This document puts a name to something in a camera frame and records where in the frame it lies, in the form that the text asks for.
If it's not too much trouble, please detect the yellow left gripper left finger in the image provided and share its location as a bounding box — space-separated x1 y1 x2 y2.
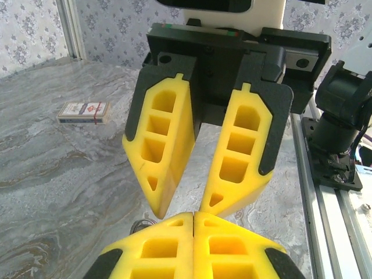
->
83 212 194 279

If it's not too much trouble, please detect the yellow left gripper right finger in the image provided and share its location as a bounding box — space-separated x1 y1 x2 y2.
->
194 212 306 279

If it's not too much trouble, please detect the metal keyring plate with chain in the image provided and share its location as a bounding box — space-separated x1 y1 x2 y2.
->
129 218 159 235

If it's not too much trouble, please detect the playing card box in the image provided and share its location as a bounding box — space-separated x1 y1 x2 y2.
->
56 101 112 126

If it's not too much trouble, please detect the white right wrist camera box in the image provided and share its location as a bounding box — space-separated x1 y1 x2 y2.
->
155 0 287 31

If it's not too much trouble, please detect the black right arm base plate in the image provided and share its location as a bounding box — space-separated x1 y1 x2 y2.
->
300 116 364 192

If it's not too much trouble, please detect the long aluminium base rail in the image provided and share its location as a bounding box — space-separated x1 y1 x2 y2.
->
290 112 372 279

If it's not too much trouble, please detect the aluminium corner post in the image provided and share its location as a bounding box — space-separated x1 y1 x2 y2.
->
56 0 87 61

